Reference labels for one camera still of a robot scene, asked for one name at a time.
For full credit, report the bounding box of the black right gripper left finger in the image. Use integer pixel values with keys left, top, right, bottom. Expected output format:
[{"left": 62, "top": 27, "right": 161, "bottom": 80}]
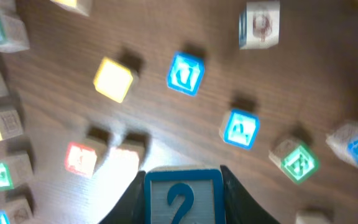
[{"left": 99, "top": 170, "right": 146, "bottom": 224}]

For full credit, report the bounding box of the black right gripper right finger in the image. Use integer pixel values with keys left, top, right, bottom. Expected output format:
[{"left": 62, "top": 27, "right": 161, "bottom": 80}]
[{"left": 220, "top": 165, "right": 279, "bottom": 224}]

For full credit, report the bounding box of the blue 2 block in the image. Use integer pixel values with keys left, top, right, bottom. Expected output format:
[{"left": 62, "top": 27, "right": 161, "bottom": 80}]
[{"left": 144, "top": 166, "right": 226, "bottom": 224}]

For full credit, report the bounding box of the red I block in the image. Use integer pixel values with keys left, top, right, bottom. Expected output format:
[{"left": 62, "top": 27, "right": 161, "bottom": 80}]
[{"left": 110, "top": 140, "right": 146, "bottom": 175}]

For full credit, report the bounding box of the red A block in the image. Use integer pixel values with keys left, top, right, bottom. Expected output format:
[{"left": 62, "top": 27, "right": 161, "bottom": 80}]
[{"left": 65, "top": 137, "right": 108, "bottom": 178}]

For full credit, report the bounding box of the blue 5 block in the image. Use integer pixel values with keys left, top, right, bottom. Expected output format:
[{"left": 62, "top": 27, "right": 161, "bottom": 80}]
[{"left": 295, "top": 210, "right": 332, "bottom": 224}]

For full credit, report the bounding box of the green B block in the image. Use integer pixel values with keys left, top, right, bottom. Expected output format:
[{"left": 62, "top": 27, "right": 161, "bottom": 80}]
[{"left": 268, "top": 136, "right": 320, "bottom": 184}]

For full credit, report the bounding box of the blue P block middle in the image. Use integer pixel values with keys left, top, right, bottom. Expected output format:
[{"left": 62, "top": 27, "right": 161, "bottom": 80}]
[{"left": 219, "top": 108, "right": 260, "bottom": 150}]

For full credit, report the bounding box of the blue T block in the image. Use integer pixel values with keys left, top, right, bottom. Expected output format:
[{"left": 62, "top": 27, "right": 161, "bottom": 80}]
[{"left": 0, "top": 198, "right": 33, "bottom": 224}]

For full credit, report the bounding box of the yellow S block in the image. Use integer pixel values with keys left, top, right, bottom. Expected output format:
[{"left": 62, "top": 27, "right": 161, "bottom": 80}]
[{"left": 93, "top": 57, "right": 139, "bottom": 103}]

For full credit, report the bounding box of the blue H block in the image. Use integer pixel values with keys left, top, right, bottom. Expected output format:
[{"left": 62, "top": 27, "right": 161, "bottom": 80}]
[{"left": 326, "top": 120, "right": 358, "bottom": 168}]

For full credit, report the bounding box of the green L block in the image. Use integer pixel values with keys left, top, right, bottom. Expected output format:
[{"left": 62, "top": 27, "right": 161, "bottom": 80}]
[{"left": 0, "top": 153, "right": 33, "bottom": 191}]

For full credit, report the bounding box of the blue D block middle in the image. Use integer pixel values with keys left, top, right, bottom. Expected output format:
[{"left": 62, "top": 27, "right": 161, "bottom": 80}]
[{"left": 167, "top": 52, "right": 205, "bottom": 96}]

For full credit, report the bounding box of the white picture block middle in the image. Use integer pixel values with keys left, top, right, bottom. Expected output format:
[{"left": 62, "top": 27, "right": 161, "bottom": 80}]
[{"left": 239, "top": 1, "right": 280, "bottom": 49}]

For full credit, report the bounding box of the yellow O block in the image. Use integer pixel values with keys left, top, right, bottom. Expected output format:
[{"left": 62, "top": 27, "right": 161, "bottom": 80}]
[{"left": 51, "top": 0, "right": 93, "bottom": 16}]

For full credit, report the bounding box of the green V block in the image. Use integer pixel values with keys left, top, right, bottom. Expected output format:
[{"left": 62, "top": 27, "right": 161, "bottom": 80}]
[{"left": 0, "top": 13, "right": 30, "bottom": 53}]

